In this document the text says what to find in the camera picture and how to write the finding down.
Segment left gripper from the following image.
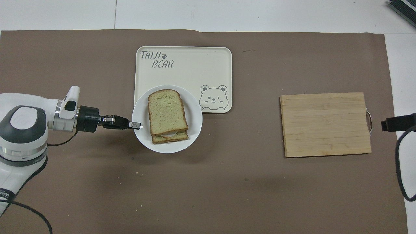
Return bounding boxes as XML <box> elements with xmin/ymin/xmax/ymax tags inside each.
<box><xmin>76</xmin><ymin>106</ymin><xmax>108</xmax><ymax>133</ymax></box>

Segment white round plate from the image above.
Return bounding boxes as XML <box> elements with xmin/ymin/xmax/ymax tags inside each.
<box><xmin>132</xmin><ymin>85</ymin><xmax>203</xmax><ymax>154</ymax></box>

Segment toasted bread slice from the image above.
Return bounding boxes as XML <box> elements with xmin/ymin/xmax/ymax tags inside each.
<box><xmin>152</xmin><ymin>130</ymin><xmax>189</xmax><ymax>145</ymax></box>
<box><xmin>148</xmin><ymin>89</ymin><xmax>189</xmax><ymax>137</ymax></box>

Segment cream tray with bear print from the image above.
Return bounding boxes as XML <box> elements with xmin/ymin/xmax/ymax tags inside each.
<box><xmin>134</xmin><ymin>46</ymin><xmax>233</xmax><ymax>114</ymax></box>

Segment wooden cutting board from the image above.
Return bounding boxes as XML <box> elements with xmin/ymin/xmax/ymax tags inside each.
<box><xmin>280</xmin><ymin>92</ymin><xmax>374</xmax><ymax>158</ymax></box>

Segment dark grey ribbed device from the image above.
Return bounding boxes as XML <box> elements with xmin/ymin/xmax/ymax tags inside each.
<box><xmin>388</xmin><ymin>0</ymin><xmax>416</xmax><ymax>20</ymax></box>

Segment black cable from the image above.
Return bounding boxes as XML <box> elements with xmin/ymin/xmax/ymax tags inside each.
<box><xmin>0</xmin><ymin>200</ymin><xmax>53</xmax><ymax>234</ymax></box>
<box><xmin>47</xmin><ymin>130</ymin><xmax>79</xmax><ymax>147</ymax></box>
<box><xmin>394</xmin><ymin>125</ymin><xmax>416</xmax><ymax>202</ymax></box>

